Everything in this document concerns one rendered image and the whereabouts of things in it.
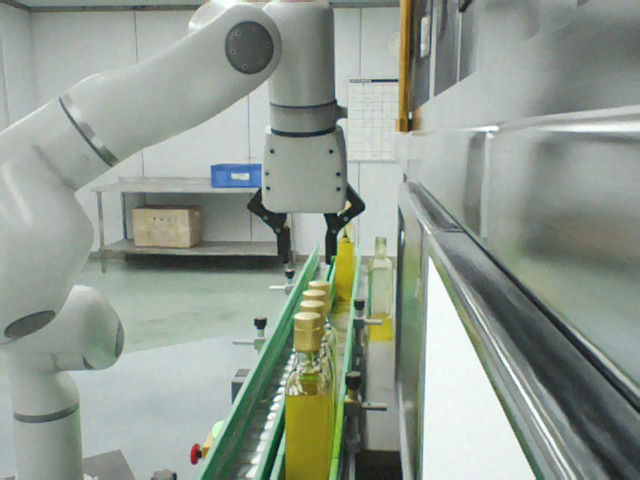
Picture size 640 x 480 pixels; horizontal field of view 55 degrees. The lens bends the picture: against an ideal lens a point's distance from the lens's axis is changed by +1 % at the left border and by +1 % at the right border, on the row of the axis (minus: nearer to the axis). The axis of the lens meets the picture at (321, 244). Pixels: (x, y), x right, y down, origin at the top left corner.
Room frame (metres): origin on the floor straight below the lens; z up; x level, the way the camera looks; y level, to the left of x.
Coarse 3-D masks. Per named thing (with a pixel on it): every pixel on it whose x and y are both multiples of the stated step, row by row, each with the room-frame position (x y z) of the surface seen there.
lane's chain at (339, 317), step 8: (336, 304) 1.78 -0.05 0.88; (344, 304) 1.78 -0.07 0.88; (336, 312) 1.70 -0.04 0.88; (344, 312) 1.70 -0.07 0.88; (336, 320) 1.62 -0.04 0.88; (344, 320) 1.62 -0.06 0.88; (336, 328) 1.55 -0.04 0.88; (344, 328) 1.55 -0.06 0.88; (344, 336) 1.48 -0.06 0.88; (344, 344) 1.42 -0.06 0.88; (344, 352) 1.37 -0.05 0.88
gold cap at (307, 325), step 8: (304, 312) 0.75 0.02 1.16; (312, 312) 0.75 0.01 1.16; (296, 320) 0.73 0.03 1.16; (304, 320) 0.73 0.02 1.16; (312, 320) 0.73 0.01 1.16; (320, 320) 0.74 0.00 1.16; (296, 328) 0.73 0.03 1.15; (304, 328) 0.73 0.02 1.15; (312, 328) 0.73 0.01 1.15; (320, 328) 0.74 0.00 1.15; (296, 336) 0.73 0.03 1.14; (304, 336) 0.73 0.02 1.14; (312, 336) 0.73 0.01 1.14; (320, 336) 0.74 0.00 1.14; (296, 344) 0.73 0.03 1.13; (304, 344) 0.73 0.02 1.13; (312, 344) 0.73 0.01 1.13; (320, 344) 0.74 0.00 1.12
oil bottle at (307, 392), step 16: (320, 368) 0.74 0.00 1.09; (288, 384) 0.72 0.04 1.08; (304, 384) 0.72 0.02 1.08; (320, 384) 0.72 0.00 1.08; (288, 400) 0.72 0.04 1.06; (304, 400) 0.72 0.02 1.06; (320, 400) 0.71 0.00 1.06; (288, 416) 0.72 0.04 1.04; (304, 416) 0.72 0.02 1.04; (320, 416) 0.71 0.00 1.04; (288, 432) 0.72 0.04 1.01; (304, 432) 0.72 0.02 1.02; (320, 432) 0.71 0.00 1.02; (288, 448) 0.72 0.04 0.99; (304, 448) 0.72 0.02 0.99; (320, 448) 0.71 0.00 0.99; (288, 464) 0.72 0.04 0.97; (304, 464) 0.72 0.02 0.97; (320, 464) 0.71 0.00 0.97
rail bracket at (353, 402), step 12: (348, 372) 0.93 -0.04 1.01; (360, 372) 0.93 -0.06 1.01; (348, 384) 0.91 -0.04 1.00; (360, 384) 0.91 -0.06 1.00; (348, 396) 0.92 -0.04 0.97; (360, 396) 0.93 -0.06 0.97; (348, 408) 0.91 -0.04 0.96; (360, 408) 0.91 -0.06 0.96; (372, 408) 0.91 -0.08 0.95; (384, 408) 0.91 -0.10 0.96; (348, 420) 0.92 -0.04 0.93; (348, 432) 0.92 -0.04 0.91; (348, 444) 0.91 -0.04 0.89; (360, 444) 0.91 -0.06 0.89
